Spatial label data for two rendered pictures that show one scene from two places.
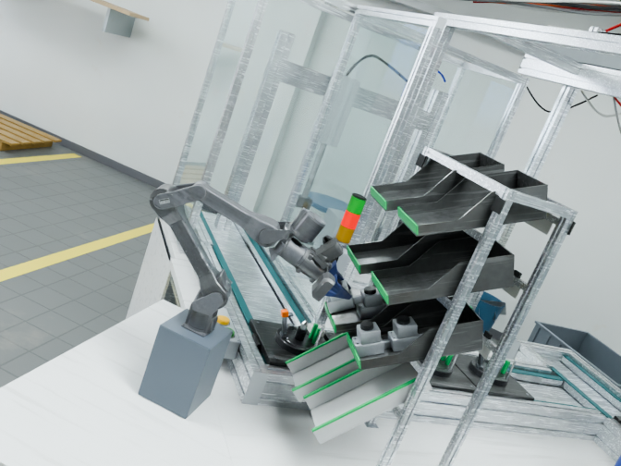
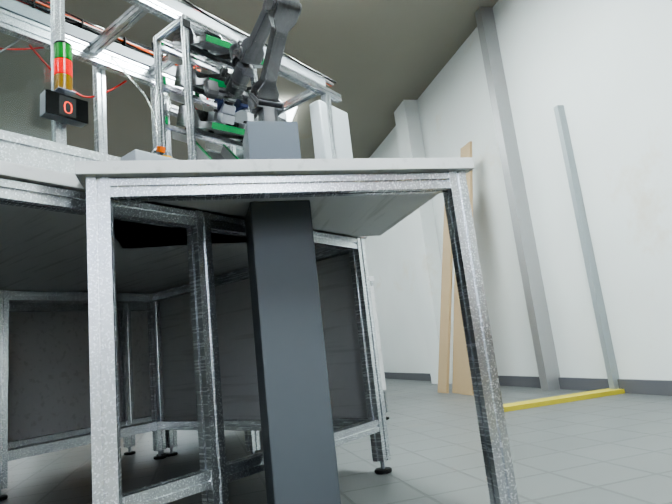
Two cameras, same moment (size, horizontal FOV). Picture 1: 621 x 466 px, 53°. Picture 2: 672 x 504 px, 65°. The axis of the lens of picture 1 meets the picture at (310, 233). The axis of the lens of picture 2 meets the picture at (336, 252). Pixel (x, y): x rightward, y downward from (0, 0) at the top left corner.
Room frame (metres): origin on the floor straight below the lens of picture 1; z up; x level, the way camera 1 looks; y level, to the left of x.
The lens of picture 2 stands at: (1.90, 1.50, 0.43)
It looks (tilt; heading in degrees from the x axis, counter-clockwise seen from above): 11 degrees up; 243
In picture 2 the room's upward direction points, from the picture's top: 6 degrees counter-clockwise
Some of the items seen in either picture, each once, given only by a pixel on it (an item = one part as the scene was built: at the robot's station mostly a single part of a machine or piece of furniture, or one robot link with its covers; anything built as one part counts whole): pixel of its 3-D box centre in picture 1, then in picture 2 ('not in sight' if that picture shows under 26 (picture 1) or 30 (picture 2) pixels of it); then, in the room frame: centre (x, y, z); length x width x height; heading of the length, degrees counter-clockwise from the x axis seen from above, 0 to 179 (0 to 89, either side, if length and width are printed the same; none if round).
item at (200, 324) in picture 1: (201, 317); (268, 122); (1.40, 0.18, 1.09); 0.07 x 0.07 x 0.06; 79
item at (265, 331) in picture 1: (296, 347); not in sight; (1.70, -0.08, 0.96); 0.24 x 0.24 x 0.02; 25
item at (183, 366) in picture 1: (186, 361); (272, 164); (1.40, 0.18, 0.96); 0.14 x 0.14 x 0.20; 79
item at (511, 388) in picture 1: (493, 363); not in sight; (2.02, -0.75, 1.01); 0.24 x 0.24 x 0.13; 25
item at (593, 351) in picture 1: (590, 374); not in sight; (3.14, -1.66, 0.73); 0.62 x 0.42 x 0.23; 25
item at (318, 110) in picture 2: not in sight; (338, 190); (0.39, -1.33, 1.42); 0.30 x 0.09 x 1.13; 25
